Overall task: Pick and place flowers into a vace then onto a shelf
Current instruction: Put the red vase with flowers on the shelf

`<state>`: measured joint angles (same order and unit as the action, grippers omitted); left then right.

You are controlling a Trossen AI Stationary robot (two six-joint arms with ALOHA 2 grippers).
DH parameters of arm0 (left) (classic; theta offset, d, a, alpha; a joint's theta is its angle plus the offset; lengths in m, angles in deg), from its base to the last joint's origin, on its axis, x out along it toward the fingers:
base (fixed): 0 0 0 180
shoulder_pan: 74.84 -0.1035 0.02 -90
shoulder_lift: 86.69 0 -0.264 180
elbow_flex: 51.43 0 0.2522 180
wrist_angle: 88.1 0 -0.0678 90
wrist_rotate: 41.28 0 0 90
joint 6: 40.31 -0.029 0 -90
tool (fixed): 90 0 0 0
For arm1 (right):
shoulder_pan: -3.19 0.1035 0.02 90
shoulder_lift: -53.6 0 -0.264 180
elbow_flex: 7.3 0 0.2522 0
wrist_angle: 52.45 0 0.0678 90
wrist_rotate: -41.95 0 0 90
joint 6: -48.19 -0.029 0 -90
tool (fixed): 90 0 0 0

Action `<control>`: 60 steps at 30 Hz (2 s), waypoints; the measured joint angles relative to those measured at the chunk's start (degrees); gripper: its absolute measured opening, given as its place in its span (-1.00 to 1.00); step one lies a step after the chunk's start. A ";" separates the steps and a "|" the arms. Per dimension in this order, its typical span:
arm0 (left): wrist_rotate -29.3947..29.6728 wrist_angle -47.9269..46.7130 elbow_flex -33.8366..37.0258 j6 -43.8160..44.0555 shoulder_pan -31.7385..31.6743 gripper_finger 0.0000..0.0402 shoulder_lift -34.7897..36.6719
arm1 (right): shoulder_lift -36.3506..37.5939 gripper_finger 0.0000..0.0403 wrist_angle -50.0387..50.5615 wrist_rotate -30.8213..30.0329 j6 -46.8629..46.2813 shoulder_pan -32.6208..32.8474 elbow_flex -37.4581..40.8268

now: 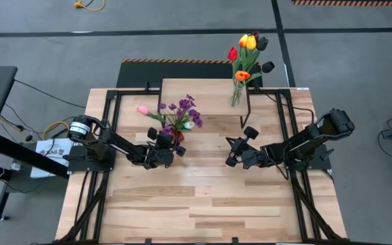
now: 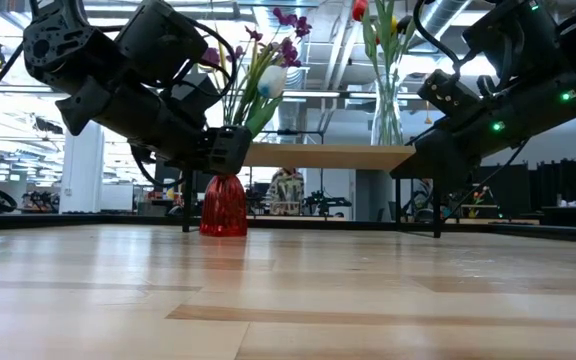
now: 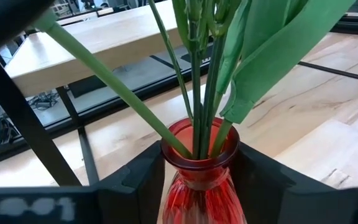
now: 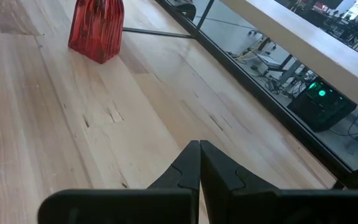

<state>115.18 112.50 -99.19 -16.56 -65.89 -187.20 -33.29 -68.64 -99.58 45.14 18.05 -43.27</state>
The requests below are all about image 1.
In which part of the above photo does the black floor mat striped edge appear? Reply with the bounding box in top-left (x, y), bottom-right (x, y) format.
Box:
top-left (116, 58), bottom-right (263, 88)

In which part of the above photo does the thin black floor cable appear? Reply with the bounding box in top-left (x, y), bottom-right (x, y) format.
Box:
top-left (13, 78), bottom-right (87, 110)

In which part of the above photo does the black metal table frame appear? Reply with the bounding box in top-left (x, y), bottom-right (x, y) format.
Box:
top-left (56, 81), bottom-right (348, 245)

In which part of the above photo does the thin yellow cable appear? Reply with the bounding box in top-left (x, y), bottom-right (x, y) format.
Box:
top-left (42, 120), bottom-right (71, 140)

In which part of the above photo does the pink artificial tulip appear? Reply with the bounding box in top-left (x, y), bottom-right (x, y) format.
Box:
top-left (135, 105), bottom-right (172, 126)

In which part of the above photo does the yellow artificial tulip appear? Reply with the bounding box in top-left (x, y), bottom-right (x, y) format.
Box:
top-left (238, 35), bottom-right (258, 89)

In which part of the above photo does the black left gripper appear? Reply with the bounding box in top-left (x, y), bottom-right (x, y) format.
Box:
top-left (144, 127), bottom-right (187, 170)

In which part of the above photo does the clear glass vase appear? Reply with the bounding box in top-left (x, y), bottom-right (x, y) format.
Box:
top-left (229, 80), bottom-right (247, 108)

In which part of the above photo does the red glass vase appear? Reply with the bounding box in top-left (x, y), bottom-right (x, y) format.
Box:
top-left (171, 130), bottom-right (186, 144)

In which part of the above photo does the orange artificial tulip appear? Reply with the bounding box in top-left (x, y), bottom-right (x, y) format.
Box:
top-left (233, 69), bottom-right (252, 103)

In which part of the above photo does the orange black striped floor strip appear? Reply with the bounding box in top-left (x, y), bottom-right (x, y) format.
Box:
top-left (291, 0), bottom-right (392, 7)

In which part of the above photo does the purple artificial flower bunch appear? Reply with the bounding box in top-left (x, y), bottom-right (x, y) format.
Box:
top-left (157, 94), bottom-right (204, 136)

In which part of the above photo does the white printed paper sheet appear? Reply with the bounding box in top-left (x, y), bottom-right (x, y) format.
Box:
top-left (30, 137), bottom-right (74, 179)

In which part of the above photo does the red artificial tulip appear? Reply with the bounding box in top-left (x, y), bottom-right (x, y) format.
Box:
top-left (227, 46), bottom-right (242, 93)

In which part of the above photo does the yellow extension cable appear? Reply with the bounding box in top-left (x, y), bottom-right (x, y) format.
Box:
top-left (73, 0), bottom-right (107, 12)

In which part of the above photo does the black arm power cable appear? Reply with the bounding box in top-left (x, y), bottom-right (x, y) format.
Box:
top-left (261, 81), bottom-right (316, 127)

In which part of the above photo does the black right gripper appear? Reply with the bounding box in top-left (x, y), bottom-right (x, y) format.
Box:
top-left (224, 126), bottom-right (276, 170)

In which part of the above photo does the wooden shelf with black legs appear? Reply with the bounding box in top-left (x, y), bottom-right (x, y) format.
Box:
top-left (158, 78), bottom-right (253, 129)

